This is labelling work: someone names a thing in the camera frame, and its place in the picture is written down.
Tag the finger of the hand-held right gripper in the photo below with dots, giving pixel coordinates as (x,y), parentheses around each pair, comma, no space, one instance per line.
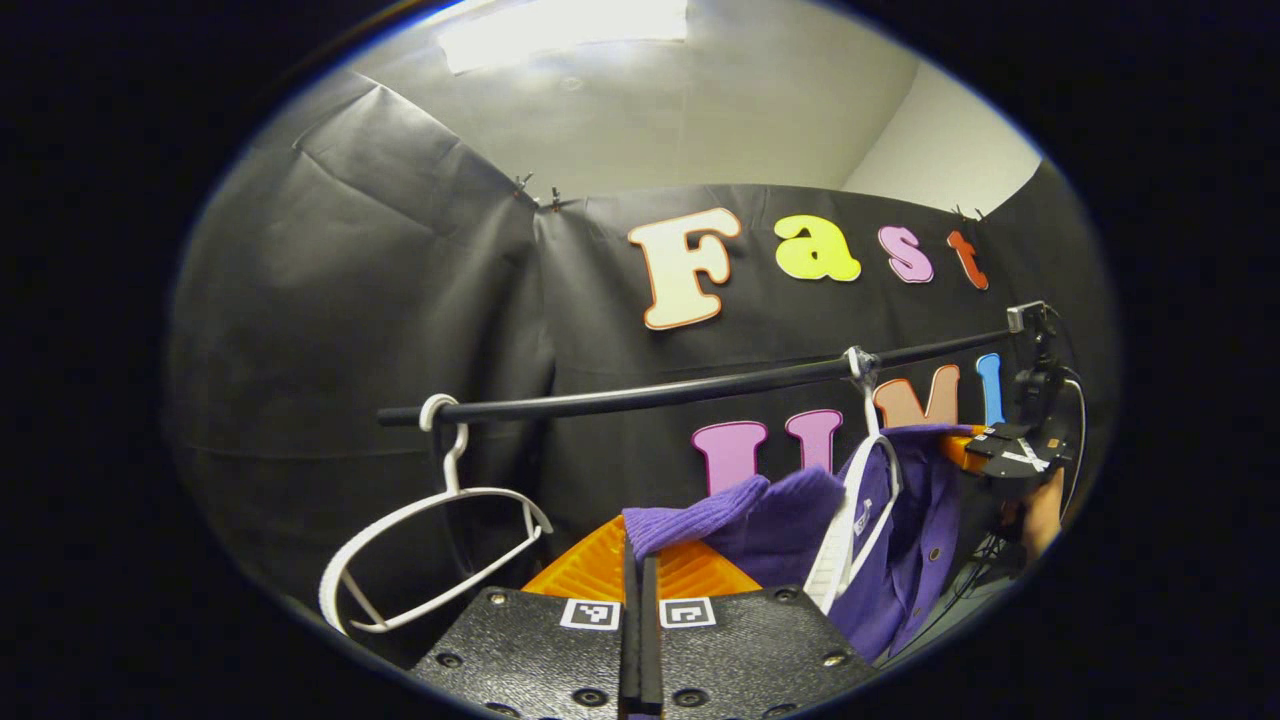
(960,450)

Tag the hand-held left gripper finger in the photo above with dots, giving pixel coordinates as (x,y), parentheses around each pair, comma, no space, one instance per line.
(631,650)
(650,650)

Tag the purple ribbed shirt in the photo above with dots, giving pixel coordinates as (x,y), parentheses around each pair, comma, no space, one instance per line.
(780,520)

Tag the white plastic hanger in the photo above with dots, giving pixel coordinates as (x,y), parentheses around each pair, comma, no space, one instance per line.
(830,560)
(330,595)

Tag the black clothes rack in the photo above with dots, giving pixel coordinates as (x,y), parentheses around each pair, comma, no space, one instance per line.
(650,395)

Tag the black backdrop cloth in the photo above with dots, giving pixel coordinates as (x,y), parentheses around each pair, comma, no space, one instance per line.
(350,300)

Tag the ceiling light panel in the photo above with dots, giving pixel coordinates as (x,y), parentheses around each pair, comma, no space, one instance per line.
(560,30)

